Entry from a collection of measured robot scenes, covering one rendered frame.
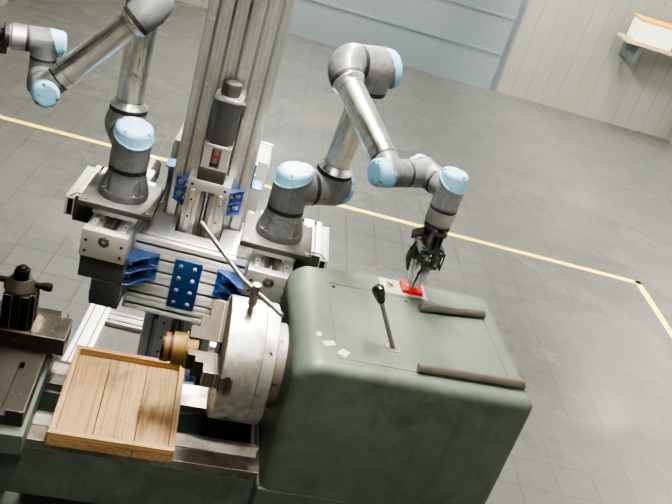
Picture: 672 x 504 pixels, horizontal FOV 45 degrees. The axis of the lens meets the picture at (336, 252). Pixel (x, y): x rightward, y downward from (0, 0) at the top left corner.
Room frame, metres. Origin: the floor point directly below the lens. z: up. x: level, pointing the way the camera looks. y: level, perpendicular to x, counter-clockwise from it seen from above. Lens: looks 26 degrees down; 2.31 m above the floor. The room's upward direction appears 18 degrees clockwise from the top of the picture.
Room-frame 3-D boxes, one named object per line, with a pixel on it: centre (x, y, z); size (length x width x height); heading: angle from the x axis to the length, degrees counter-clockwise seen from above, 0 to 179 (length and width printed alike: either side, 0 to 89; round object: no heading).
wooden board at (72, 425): (1.68, 0.41, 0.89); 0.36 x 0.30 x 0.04; 13
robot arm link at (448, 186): (2.04, -0.23, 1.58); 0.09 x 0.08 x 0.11; 40
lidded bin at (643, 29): (10.31, -2.79, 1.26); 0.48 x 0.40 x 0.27; 98
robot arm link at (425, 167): (2.10, -0.16, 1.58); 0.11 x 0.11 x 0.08; 40
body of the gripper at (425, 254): (2.03, -0.24, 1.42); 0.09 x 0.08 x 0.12; 13
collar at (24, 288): (1.69, 0.72, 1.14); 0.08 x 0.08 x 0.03
